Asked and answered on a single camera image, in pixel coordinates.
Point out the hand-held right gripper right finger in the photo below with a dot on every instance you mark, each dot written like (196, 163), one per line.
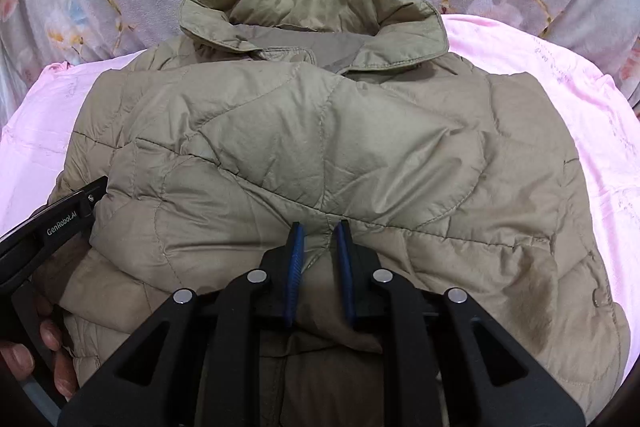
(342, 257)

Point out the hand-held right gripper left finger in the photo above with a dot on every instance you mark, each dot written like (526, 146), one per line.
(296, 257)

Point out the olive quilted puffer jacket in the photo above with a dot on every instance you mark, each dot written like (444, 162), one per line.
(320, 147)

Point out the person's left hand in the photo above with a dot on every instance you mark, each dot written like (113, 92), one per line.
(60, 372)

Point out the pink bed sheet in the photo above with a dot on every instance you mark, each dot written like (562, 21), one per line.
(565, 107)

